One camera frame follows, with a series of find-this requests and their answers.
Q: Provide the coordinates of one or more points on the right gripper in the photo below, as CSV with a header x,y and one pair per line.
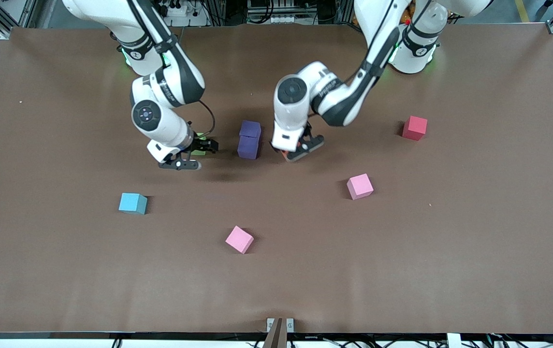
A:
x,y
203,144

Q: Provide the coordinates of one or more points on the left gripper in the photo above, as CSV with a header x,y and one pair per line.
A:
x,y
306,132

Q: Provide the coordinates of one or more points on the green foam block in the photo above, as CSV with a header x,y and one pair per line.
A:
x,y
200,136

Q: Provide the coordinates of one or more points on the orange foam block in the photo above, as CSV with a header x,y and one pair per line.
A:
x,y
286,154

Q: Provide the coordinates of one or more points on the purple foam block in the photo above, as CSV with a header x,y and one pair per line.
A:
x,y
250,129
249,148

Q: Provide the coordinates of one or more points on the pink foam block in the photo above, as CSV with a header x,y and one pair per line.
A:
x,y
359,186
239,239

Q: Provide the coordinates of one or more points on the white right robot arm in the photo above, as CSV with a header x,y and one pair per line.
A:
x,y
180,82

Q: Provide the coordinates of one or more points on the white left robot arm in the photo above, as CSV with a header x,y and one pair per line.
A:
x,y
339,101

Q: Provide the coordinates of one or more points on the blue foam block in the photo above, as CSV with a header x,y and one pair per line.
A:
x,y
132,203

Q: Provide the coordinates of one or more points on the red foam block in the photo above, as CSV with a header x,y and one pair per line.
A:
x,y
414,127

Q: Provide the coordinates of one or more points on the white electronics box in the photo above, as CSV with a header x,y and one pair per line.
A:
x,y
276,17

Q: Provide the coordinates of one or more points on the white power strip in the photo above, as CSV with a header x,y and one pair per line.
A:
x,y
176,9

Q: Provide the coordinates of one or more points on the paper table cover sheet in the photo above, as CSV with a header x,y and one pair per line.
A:
x,y
276,280

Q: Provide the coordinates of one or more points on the orange mesh bag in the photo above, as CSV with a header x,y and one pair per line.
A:
x,y
409,12

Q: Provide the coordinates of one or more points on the metal table edge bracket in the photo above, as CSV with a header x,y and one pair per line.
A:
x,y
280,331

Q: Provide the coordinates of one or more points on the small white bracket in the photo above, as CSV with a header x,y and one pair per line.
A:
x,y
454,340

